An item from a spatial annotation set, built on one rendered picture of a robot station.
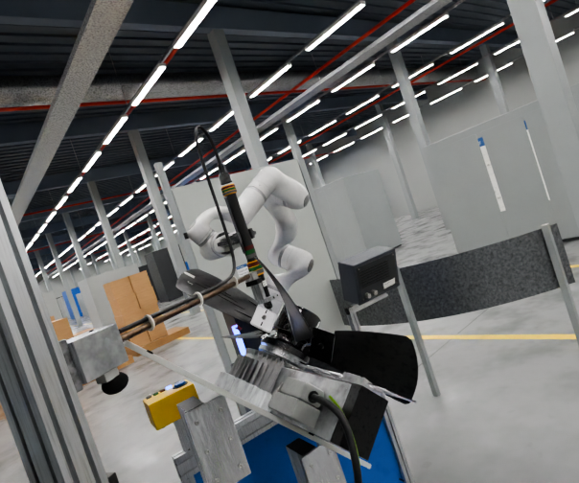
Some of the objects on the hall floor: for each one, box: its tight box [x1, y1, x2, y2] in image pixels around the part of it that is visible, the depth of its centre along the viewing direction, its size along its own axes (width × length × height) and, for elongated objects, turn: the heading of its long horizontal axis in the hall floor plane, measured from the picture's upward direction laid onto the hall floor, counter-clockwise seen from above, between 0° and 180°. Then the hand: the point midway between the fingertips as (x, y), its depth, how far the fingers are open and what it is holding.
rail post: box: [374, 392, 414, 483], centre depth 189 cm, size 4×4×78 cm
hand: (243, 236), depth 128 cm, fingers closed on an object, 4 cm apart
